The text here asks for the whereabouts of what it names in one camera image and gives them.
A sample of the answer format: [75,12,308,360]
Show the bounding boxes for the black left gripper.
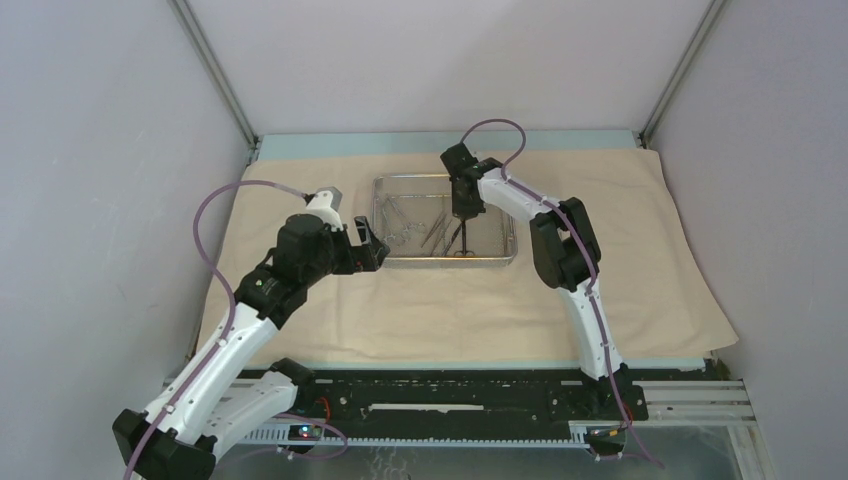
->
[302,215,389,286]

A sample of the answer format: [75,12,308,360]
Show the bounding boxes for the metal surgical instrument tray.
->
[371,174,518,269]

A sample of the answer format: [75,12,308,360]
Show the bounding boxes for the metal surgical scissors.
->
[453,220,475,257]

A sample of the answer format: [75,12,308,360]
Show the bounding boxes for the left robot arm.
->
[112,187,390,479]

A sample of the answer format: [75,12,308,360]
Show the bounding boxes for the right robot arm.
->
[440,143,623,418]

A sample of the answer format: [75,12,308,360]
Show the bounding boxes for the metal surgical forceps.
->
[412,214,453,257]

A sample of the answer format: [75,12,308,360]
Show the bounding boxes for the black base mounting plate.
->
[270,358,648,431]

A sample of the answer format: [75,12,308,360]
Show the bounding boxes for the aluminium frame rail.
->
[243,369,755,448]

